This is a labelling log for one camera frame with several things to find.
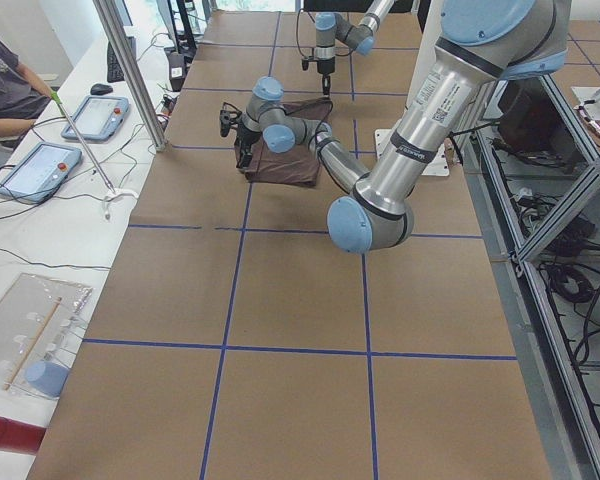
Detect lower blue teach pendant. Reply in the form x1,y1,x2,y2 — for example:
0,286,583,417
0,142,82,204

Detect black keyboard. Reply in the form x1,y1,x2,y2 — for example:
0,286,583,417
106,36,136,83

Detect long metal rod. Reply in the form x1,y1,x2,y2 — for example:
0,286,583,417
51,91,115,193

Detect seated person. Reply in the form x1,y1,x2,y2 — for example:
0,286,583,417
0,40,53,137

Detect upper blue teach pendant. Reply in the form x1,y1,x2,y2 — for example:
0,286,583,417
71,95,130,143

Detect red cylinder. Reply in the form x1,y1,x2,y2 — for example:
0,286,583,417
0,416,46,455

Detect aluminium frame post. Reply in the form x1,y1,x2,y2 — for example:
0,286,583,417
93,0,167,152

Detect black computer mouse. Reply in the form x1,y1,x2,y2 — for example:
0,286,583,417
90,83,113,96

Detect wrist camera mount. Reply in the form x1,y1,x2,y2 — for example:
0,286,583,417
219,102,242,138

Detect blue teach pendant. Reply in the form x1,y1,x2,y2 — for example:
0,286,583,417
0,142,82,204
71,95,130,143

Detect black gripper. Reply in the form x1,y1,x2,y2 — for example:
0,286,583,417
301,56,336,96
234,119,262,171

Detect clear acrylic tray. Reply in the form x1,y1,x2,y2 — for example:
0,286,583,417
0,273,92,398

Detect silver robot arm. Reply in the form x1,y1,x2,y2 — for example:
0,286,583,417
298,0,395,97
234,1,571,253

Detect blue cup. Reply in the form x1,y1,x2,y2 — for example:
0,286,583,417
25,361,70,398

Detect brown t-shirt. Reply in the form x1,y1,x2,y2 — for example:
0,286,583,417
240,97,332,188

